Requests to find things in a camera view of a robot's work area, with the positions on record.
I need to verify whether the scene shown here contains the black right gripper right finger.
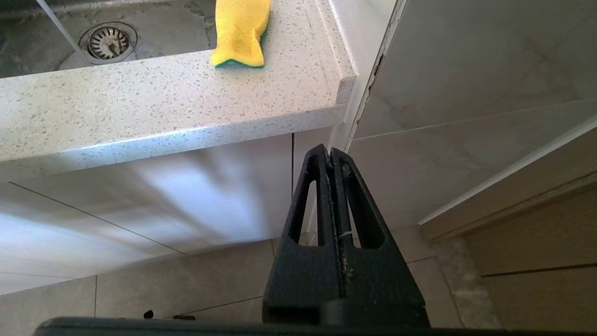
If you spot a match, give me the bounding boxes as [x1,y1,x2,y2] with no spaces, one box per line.
[331,148,425,303]

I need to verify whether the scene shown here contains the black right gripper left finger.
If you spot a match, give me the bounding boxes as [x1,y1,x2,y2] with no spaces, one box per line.
[263,145,346,326]

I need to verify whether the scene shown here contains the yellow sponge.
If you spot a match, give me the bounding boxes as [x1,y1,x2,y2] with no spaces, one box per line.
[210,0,272,69]

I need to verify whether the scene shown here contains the stainless steel sink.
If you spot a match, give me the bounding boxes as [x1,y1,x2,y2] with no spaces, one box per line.
[0,0,218,79]

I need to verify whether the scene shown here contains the metal sink drain strainer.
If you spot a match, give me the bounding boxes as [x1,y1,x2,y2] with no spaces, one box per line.
[77,21,139,65]

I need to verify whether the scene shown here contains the white cabinet door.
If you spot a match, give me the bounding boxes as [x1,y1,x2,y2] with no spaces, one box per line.
[0,134,293,295]

